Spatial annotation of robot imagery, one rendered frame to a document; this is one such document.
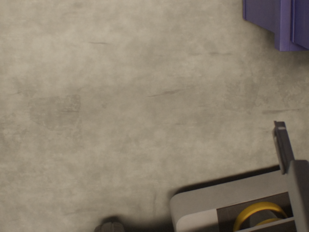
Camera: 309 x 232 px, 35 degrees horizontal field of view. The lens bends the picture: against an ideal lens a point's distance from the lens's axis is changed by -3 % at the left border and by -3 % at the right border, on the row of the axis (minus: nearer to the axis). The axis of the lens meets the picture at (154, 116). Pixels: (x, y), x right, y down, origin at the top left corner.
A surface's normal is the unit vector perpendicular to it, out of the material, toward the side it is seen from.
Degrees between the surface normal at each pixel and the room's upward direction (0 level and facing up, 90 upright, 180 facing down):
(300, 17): 90
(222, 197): 90
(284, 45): 0
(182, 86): 0
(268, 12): 90
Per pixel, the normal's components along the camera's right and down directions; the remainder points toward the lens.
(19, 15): 0.11, 0.31
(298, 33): -0.99, 0.06
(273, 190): -0.18, -0.93
